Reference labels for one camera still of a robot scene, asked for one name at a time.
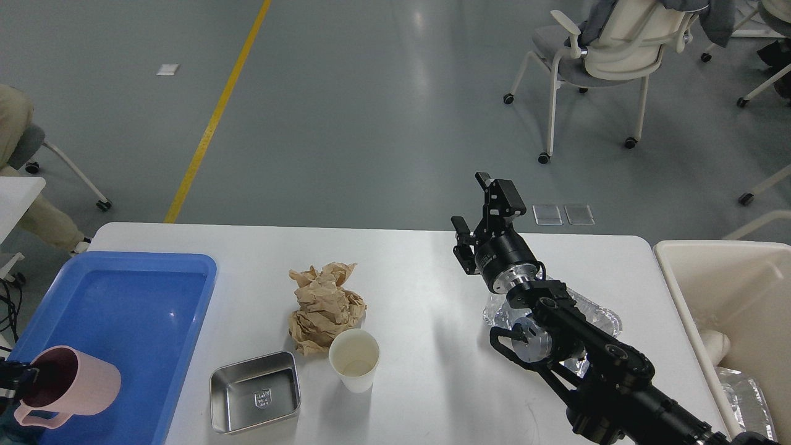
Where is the white office chair grey seat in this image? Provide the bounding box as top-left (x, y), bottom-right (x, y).
top-left (503, 1), bottom-right (706, 164)

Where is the white paper cup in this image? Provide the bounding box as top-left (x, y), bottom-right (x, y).
top-left (328, 328), bottom-right (381, 394)

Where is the stainless steel rectangular tray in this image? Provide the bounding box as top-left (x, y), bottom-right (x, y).
top-left (209, 351), bottom-right (302, 434)

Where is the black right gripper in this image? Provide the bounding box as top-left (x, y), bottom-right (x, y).
top-left (451, 172), bottom-right (539, 295)

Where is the white floor marker tile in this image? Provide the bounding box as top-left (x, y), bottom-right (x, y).
top-left (156, 63), bottom-right (180, 77)

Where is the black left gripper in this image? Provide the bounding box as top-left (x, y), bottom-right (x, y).
top-left (1, 362), bottom-right (39, 414)

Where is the person in beige trousers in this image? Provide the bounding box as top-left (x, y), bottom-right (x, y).
top-left (0, 85), bottom-right (92, 255)

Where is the crumpled brown paper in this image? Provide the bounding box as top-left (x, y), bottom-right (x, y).
top-left (288, 262), bottom-right (367, 357)

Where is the blue plastic tray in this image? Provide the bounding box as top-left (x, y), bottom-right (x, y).
top-left (9, 251), bottom-right (217, 444)

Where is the beige plastic bin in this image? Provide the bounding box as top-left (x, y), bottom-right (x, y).
top-left (654, 240), bottom-right (790, 444)

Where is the white side table left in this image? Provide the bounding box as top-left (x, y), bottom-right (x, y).
top-left (1, 177), bottom-right (46, 289)

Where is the floor outlet plate right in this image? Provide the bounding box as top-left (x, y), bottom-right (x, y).
top-left (563, 205), bottom-right (596, 225)

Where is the grey chair left edge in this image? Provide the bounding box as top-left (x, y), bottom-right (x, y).
top-left (7, 124), bottom-right (113, 212)

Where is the foil piece in bin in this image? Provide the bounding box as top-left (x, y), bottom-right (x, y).
top-left (715, 367), bottom-right (779, 441)

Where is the pink plastic mug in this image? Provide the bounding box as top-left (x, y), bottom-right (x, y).
top-left (12, 345), bottom-right (122, 429)

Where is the grey jacket on chair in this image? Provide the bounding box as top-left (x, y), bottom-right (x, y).
top-left (577, 1), bottom-right (735, 48)

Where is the crumpled aluminium foil container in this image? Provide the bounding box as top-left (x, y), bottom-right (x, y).
top-left (482, 287), bottom-right (622, 377)

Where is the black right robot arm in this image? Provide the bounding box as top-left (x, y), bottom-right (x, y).
top-left (451, 172), bottom-right (772, 444)

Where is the white chair base right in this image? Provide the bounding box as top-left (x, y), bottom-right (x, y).
top-left (700, 0), bottom-right (791, 240)

